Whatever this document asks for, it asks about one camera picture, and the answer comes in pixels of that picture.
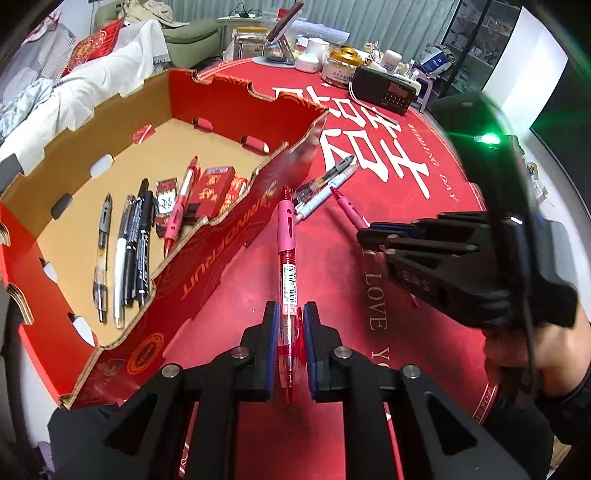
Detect glass jar gold lid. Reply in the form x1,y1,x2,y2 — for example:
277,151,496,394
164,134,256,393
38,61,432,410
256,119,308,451
320,46,365,92

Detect power strip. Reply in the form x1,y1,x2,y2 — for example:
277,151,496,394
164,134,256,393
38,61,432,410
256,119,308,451
226,1,262,20

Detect pink plastic stool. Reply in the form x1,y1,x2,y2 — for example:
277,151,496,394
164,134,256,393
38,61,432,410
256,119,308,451
412,69,440,115

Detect clear glass jar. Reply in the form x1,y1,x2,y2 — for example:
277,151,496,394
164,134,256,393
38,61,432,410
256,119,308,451
232,27,271,61

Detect grey phone stand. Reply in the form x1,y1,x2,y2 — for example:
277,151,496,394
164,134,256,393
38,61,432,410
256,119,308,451
252,32,298,66

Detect glass display cabinet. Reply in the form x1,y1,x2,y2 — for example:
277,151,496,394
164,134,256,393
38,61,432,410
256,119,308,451
438,0,525,95

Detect black radio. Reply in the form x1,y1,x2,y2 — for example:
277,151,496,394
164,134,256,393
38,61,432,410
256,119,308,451
347,66,420,126

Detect red lighter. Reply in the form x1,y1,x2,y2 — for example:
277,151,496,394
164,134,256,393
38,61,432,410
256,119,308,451
221,175,249,216

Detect green armchair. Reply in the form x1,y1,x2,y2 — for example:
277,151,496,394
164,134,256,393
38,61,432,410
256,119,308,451
95,0,222,60

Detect pink grip clear pen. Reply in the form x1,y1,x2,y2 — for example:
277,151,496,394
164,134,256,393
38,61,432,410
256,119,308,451
163,156,200,258

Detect red embroidered cushion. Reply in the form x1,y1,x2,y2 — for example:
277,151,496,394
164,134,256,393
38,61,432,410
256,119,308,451
60,18,126,78

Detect person's right hand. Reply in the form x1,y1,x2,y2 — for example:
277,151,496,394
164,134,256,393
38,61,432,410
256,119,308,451
482,302,591,404

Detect small red black pack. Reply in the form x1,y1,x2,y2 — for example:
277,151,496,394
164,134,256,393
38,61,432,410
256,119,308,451
154,178,179,238

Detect red cardboard box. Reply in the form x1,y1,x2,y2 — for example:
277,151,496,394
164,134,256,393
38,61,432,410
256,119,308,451
0,68,329,411

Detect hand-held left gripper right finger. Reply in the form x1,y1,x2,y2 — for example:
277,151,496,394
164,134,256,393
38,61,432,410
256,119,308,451
302,301,529,480

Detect black clear pen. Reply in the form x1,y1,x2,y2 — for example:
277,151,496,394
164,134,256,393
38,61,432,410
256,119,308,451
292,156,356,206

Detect light blue blanket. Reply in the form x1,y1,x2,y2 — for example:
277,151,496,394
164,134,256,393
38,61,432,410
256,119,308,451
0,78,55,139

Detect grey curtain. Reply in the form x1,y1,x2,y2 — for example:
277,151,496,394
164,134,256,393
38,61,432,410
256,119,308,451
152,0,462,51

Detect black marker white print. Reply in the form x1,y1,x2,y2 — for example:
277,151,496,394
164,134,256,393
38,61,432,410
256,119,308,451
122,196,141,308
134,178,156,306

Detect red cigarette pack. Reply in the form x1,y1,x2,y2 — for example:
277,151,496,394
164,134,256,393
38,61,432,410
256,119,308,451
185,167,237,225

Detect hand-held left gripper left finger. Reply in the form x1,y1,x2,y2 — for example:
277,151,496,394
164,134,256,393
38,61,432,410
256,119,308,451
47,300,281,480

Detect beige clothes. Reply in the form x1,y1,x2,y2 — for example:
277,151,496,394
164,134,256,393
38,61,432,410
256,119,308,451
117,0,178,29

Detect blue white bag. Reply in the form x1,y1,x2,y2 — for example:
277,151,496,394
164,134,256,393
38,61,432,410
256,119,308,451
418,41,455,77

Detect grey grip gel pen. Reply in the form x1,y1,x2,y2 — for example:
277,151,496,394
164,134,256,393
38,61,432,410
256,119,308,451
93,193,115,324

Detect group of small bottles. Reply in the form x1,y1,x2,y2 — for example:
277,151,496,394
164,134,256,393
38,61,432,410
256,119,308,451
367,41,422,81

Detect white sofa throw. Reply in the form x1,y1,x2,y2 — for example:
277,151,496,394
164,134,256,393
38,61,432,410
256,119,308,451
0,18,171,153

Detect smartphone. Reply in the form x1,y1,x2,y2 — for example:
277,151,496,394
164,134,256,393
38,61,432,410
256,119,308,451
267,0,305,43

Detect grey patterned sofa cover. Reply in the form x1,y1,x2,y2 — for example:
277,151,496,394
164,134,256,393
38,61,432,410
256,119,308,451
0,14,79,93

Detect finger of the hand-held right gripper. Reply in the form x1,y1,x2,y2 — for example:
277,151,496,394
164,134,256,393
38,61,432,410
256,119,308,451
369,211,490,238
356,228,483,259

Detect pink retractable pen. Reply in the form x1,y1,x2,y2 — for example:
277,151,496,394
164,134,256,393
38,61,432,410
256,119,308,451
276,187,308,406
331,187,370,232

